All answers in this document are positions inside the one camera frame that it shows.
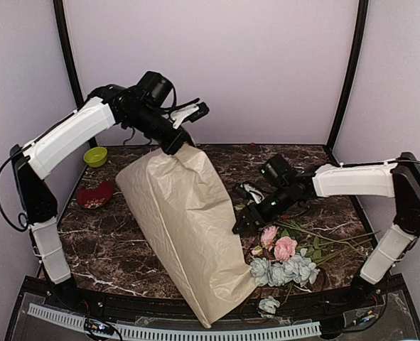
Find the right black frame post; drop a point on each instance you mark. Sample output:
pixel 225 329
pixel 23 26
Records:
pixel 351 70

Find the left black frame post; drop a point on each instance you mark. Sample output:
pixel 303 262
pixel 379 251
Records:
pixel 66 48

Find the pink fake flower stem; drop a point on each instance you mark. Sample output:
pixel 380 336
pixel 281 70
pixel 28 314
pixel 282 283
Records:
pixel 279 244

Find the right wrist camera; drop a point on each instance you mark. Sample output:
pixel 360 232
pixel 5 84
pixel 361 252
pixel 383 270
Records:
pixel 249 192

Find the green plastic bowl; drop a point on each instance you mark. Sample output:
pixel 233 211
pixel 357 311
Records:
pixel 96 157

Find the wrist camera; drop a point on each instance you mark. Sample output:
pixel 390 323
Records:
pixel 192 113
pixel 249 192

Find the blue fake flower bunch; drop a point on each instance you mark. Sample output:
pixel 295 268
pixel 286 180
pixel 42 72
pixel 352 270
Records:
pixel 298 269

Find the small circuit board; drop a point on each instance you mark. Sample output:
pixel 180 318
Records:
pixel 98 328

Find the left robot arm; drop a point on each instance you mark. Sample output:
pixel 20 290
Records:
pixel 35 161

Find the black frame post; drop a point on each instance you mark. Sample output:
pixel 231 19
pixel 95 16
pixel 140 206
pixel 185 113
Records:
pixel 66 48
pixel 351 70

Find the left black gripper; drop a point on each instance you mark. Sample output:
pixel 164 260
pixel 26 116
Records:
pixel 173 145

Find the single blue fake flower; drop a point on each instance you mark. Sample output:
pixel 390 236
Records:
pixel 267 307

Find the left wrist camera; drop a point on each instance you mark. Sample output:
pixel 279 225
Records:
pixel 192 113

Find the white slotted cable duct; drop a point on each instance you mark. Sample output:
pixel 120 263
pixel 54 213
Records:
pixel 155 329

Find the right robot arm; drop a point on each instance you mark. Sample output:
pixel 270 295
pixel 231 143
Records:
pixel 389 193

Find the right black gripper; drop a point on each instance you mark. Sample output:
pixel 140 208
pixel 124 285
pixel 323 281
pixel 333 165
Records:
pixel 249 212

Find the white fake flower stem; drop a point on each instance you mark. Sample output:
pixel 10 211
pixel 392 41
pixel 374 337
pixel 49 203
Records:
pixel 294 226

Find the peach wrapping paper sheet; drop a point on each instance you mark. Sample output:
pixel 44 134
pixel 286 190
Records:
pixel 187 216

